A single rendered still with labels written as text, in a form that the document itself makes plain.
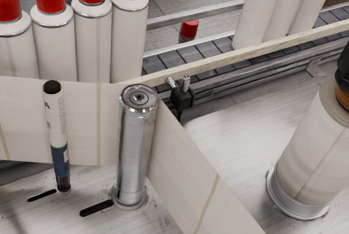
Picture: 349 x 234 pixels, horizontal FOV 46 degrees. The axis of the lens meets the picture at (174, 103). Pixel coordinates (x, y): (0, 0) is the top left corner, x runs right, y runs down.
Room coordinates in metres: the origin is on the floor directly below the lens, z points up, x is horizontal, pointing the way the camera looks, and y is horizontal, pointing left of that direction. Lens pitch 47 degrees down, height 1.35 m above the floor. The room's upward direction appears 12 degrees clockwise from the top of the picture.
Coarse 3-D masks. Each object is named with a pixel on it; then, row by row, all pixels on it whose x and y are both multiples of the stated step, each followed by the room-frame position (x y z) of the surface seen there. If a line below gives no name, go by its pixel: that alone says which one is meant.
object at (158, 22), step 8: (240, 0) 0.64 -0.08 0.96; (200, 8) 0.59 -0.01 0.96; (208, 8) 0.59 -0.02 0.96; (216, 8) 0.60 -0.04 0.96; (224, 8) 0.61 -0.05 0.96; (232, 8) 0.62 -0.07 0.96; (240, 8) 0.63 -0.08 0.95; (168, 16) 0.55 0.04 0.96; (176, 16) 0.55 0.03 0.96; (184, 16) 0.56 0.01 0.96; (192, 16) 0.57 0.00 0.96; (200, 16) 0.58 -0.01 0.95; (208, 16) 0.59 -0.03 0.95; (152, 24) 0.52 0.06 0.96; (160, 24) 0.53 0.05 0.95; (168, 24) 0.54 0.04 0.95
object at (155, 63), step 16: (320, 16) 0.77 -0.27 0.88; (336, 16) 0.78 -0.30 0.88; (192, 48) 0.58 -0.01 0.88; (208, 48) 0.59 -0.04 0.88; (224, 48) 0.60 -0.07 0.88; (288, 48) 0.64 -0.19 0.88; (304, 48) 0.65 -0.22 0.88; (144, 64) 0.51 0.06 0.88; (160, 64) 0.52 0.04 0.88; (176, 64) 0.53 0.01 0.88; (240, 64) 0.56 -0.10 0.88; (176, 80) 0.49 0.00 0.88; (192, 80) 0.50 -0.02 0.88
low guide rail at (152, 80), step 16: (304, 32) 0.65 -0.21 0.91; (320, 32) 0.66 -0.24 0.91; (336, 32) 0.69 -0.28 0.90; (256, 48) 0.57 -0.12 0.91; (272, 48) 0.59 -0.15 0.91; (192, 64) 0.50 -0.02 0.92; (208, 64) 0.51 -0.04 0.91; (224, 64) 0.53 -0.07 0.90; (128, 80) 0.43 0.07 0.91; (144, 80) 0.44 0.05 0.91; (160, 80) 0.46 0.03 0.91
